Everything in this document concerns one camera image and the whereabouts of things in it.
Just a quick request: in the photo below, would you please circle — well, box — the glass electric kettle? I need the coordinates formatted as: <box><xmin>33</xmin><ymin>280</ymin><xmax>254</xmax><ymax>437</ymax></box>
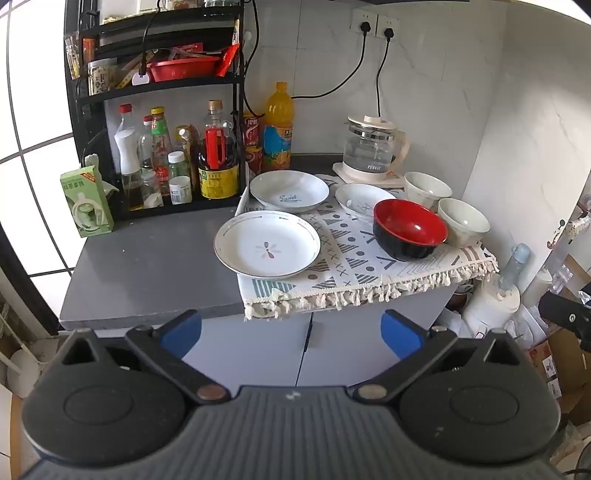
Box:
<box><xmin>342</xmin><ymin>115</ymin><xmax>411</xmax><ymax>174</ymax></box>

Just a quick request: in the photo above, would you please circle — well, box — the small white cap bottle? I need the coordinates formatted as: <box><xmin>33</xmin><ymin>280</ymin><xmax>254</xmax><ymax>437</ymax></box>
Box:
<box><xmin>167</xmin><ymin>151</ymin><xmax>193</xmax><ymax>206</ymax></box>

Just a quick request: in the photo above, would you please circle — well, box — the red and black bowl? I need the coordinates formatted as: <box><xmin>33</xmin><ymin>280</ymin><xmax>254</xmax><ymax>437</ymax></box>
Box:
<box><xmin>372</xmin><ymin>199</ymin><xmax>449</xmax><ymax>262</ymax></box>

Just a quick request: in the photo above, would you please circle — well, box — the large white flower plate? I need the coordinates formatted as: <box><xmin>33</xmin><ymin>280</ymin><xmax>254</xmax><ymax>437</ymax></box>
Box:
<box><xmin>213</xmin><ymin>210</ymin><xmax>321</xmax><ymax>280</ymax></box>

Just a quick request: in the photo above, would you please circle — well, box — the window with black bars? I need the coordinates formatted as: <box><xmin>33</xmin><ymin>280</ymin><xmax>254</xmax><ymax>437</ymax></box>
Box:
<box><xmin>0</xmin><ymin>0</ymin><xmax>78</xmax><ymax>280</ymax></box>

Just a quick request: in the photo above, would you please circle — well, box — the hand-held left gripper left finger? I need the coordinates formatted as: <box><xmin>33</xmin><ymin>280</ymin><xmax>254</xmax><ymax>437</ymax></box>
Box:
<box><xmin>60</xmin><ymin>309</ymin><xmax>232</xmax><ymax>407</ymax></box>

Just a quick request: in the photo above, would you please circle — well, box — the small white patterned plate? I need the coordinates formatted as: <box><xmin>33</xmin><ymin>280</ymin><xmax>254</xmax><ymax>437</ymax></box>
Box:
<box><xmin>335</xmin><ymin>183</ymin><xmax>399</xmax><ymax>223</ymax></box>

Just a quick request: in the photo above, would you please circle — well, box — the white plate with blue script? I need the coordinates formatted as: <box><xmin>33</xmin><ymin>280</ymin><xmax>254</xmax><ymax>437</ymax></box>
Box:
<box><xmin>249</xmin><ymin>170</ymin><xmax>330</xmax><ymax>214</ymax></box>

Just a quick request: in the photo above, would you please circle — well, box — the black power cable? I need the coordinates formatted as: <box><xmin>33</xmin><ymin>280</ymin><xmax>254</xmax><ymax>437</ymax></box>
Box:
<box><xmin>375</xmin><ymin>28</ymin><xmax>396</xmax><ymax>119</ymax></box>
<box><xmin>292</xmin><ymin>21</ymin><xmax>373</xmax><ymax>101</ymax></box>

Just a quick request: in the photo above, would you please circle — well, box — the small glass jar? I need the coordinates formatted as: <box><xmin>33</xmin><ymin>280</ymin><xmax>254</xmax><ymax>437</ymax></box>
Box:
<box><xmin>140</xmin><ymin>168</ymin><xmax>164</xmax><ymax>208</ymax></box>

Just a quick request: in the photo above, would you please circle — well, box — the pale blue bottle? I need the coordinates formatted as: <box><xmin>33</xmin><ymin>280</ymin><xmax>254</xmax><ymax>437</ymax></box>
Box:
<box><xmin>501</xmin><ymin>243</ymin><xmax>532</xmax><ymax>292</ymax></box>

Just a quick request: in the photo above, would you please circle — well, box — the white plastic bag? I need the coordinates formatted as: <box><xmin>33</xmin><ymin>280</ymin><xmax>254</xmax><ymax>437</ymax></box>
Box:
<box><xmin>83</xmin><ymin>154</ymin><xmax>120</xmax><ymax>197</ymax></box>

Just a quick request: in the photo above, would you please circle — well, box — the green cardboard box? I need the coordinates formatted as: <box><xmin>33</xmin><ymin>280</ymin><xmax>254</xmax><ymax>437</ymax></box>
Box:
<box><xmin>60</xmin><ymin>165</ymin><xmax>116</xmax><ymax>239</ymax></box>

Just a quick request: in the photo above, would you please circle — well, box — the labelled glass jar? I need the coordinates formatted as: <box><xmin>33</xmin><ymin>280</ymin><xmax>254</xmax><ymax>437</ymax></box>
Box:
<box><xmin>87</xmin><ymin>58</ymin><xmax>119</xmax><ymax>96</ymax></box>

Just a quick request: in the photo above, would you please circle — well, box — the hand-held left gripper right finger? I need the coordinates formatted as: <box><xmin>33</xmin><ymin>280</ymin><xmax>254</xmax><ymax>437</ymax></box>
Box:
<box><xmin>352</xmin><ymin>308</ymin><xmax>530</xmax><ymax>405</ymax></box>

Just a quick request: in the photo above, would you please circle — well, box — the patterned fringed table cloth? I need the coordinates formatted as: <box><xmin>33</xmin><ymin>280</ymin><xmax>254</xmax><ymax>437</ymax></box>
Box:
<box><xmin>235</xmin><ymin>174</ymin><xmax>500</xmax><ymax>322</ymax></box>

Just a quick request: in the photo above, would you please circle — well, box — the white ceramic bowl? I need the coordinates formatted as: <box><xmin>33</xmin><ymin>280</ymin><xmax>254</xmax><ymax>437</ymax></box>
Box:
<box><xmin>404</xmin><ymin>172</ymin><xmax>453</xmax><ymax>210</ymax></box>
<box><xmin>437</xmin><ymin>198</ymin><xmax>491</xmax><ymax>249</ymax></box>

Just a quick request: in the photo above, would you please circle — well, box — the red plastic basket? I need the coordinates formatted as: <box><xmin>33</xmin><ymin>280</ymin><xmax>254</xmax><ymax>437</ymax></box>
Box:
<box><xmin>146</xmin><ymin>55</ymin><xmax>222</xmax><ymax>83</ymax></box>

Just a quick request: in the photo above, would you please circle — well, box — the soy sauce bottle red handle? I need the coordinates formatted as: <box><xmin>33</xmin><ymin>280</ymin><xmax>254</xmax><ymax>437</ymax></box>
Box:
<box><xmin>198</xmin><ymin>100</ymin><xmax>241</xmax><ymax>201</ymax></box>

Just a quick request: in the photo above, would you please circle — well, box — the black metal shelf rack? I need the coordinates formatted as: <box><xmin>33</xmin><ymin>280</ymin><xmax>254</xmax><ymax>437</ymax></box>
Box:
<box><xmin>64</xmin><ymin>0</ymin><xmax>247</xmax><ymax>220</ymax></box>

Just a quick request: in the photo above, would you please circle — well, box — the white floor appliance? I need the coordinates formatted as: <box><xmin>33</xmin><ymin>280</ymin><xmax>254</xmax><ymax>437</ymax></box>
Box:
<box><xmin>462</xmin><ymin>272</ymin><xmax>523</xmax><ymax>339</ymax></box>

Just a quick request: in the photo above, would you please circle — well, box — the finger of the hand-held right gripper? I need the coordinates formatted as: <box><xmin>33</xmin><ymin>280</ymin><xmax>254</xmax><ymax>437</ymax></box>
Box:
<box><xmin>539</xmin><ymin>290</ymin><xmax>591</xmax><ymax>346</ymax></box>

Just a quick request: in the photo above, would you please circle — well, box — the red snack packet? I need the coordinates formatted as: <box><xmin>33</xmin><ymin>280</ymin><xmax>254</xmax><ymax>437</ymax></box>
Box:
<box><xmin>216</xmin><ymin>43</ymin><xmax>241</xmax><ymax>77</ymax></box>

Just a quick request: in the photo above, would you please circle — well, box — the white wall outlet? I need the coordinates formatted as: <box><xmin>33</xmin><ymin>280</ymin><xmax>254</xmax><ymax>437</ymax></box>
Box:
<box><xmin>351</xmin><ymin>8</ymin><xmax>378</xmax><ymax>35</ymax></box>
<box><xmin>376</xmin><ymin>13</ymin><xmax>399</xmax><ymax>40</ymax></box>

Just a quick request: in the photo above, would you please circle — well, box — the red label sauce bottle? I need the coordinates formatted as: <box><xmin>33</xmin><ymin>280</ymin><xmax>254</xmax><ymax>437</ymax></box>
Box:
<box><xmin>150</xmin><ymin>107</ymin><xmax>173</xmax><ymax>197</ymax></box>

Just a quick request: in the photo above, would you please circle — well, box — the orange juice bottle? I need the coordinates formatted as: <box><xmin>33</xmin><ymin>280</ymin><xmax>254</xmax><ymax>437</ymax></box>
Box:
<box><xmin>263</xmin><ymin>82</ymin><xmax>295</xmax><ymax>172</ymax></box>

